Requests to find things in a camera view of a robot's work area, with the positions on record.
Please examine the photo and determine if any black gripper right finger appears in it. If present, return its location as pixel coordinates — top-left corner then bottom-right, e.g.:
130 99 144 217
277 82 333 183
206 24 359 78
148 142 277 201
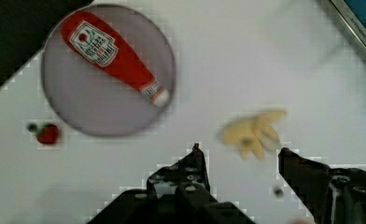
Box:
278 147 366 224

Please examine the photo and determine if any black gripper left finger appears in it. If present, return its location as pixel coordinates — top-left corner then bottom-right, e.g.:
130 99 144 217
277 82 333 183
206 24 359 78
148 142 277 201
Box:
88 144 256 224

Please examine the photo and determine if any yellow plush banana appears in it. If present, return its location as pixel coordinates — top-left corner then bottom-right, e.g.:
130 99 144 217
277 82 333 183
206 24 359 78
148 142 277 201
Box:
219 109 287 160

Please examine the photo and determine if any grey round plate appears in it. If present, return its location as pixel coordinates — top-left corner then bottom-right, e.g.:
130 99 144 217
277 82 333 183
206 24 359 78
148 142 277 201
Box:
41 4 177 137

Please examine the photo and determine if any red toy strawberry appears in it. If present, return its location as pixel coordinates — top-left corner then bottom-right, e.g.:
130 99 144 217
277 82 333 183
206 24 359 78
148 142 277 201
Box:
35 123 61 146

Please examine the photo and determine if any red ketchup bottle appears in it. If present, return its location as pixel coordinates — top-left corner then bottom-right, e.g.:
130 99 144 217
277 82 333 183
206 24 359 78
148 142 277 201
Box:
61 10 170 106

